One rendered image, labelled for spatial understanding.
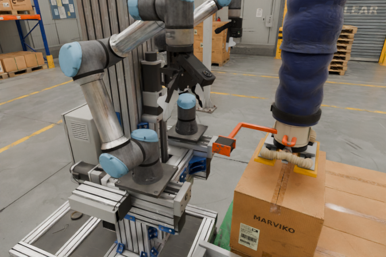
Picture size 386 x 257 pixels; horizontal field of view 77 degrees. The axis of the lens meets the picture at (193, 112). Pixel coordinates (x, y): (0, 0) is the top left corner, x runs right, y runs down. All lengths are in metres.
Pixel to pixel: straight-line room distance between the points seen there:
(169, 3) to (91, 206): 0.95
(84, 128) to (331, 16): 1.27
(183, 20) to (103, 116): 0.51
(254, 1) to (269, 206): 9.73
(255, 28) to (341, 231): 9.37
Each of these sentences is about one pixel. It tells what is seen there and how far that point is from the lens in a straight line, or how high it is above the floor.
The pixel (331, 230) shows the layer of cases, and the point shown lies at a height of 0.54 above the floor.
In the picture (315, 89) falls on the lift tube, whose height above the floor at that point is 1.44.
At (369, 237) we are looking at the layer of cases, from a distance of 1.89.
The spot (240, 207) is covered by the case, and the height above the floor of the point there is 0.85.
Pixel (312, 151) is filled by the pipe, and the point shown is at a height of 1.10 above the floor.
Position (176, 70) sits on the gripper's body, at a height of 1.62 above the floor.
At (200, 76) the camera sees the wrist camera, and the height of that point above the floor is 1.61.
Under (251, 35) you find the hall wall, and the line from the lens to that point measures 10.64.
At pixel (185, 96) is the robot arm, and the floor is 1.27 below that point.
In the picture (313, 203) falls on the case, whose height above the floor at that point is 0.94.
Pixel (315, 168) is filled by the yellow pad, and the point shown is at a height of 1.07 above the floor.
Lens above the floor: 1.77
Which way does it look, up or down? 23 degrees down
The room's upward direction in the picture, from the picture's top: straight up
